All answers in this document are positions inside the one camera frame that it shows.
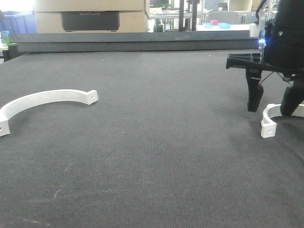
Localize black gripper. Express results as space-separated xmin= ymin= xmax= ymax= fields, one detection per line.
xmin=226 ymin=0 xmax=304 ymax=116

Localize small white PVC half clamp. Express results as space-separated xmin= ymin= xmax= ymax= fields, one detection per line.
xmin=260 ymin=104 xmax=283 ymax=138

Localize large white PVC half clamp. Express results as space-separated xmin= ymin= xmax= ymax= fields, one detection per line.
xmin=0 ymin=89 xmax=98 ymax=136

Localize dark blue background bin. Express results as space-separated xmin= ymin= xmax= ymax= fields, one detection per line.
xmin=0 ymin=11 xmax=37 ymax=34

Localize dark raised table edge board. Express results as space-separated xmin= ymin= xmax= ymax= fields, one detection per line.
xmin=9 ymin=30 xmax=258 ymax=53

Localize pink cube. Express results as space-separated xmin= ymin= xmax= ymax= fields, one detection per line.
xmin=210 ymin=20 xmax=219 ymax=26

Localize light blue tray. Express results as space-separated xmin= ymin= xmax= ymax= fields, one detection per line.
xmin=204 ymin=22 xmax=231 ymax=29

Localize black vertical posts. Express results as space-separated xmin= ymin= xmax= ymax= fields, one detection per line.
xmin=178 ymin=0 xmax=199 ymax=32

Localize stacked cardboard boxes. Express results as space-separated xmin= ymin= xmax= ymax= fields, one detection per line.
xmin=34 ymin=0 xmax=150 ymax=33

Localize green and blue small blocks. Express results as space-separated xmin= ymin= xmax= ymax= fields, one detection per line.
xmin=0 ymin=30 xmax=11 ymax=46

